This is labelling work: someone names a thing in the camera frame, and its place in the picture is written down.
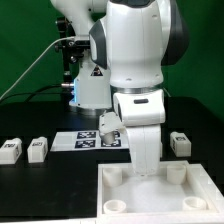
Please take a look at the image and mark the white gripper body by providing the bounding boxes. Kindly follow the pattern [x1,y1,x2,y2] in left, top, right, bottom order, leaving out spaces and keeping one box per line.
[126,125,161,175]

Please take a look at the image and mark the white square tabletop tray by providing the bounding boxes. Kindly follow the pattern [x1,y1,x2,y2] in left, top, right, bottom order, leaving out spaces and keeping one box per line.
[97,161,224,224]

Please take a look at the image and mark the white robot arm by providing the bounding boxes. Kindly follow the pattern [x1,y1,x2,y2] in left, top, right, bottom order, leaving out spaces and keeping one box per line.
[50,0,187,175]

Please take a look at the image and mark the paper sheet with markers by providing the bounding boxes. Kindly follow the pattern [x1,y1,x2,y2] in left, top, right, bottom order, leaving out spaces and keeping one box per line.
[51,130,128,152]

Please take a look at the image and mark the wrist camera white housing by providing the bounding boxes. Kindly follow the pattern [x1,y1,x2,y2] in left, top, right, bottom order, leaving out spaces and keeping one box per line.
[99,89,166,145]

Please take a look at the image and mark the black cable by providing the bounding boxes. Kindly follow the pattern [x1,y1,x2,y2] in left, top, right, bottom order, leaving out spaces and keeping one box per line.
[0,83,74,105]

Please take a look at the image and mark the white cable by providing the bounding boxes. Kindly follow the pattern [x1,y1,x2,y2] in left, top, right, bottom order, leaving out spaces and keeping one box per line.
[0,36,76,101]

